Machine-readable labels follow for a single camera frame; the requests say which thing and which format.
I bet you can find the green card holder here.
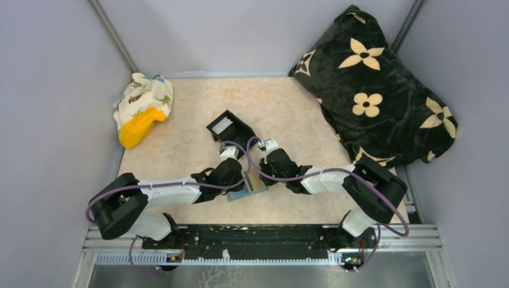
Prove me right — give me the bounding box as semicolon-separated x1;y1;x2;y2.
226;179;269;202

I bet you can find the black plastic box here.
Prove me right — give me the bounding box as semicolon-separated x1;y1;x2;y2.
206;110;256;151

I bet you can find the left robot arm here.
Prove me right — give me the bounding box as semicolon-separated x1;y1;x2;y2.
85;158;244;241

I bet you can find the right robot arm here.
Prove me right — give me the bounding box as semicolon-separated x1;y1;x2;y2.
259;148;408;248

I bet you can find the white card in box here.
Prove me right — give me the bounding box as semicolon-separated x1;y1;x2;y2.
212;116;233;135

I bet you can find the yellow plastic object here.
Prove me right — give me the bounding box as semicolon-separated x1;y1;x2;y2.
118;107;167;149

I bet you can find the black floral blanket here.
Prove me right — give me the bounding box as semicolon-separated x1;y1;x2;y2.
289;5;458;168

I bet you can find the dinosaur print cloth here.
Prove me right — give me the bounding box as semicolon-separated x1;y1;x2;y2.
113;73;173;130

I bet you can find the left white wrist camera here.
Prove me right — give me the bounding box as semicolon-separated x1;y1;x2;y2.
220;146;239;161

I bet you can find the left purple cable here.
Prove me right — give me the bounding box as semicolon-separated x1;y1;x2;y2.
85;141;252;276

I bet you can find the purple cable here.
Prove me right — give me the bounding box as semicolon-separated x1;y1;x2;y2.
85;141;252;276
245;136;411;273

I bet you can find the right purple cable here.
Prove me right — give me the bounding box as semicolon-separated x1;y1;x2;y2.
245;136;411;273

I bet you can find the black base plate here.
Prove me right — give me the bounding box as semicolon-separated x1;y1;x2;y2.
142;224;376;260

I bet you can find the aluminium frame rail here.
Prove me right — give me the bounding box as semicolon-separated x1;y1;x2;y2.
83;224;442;269

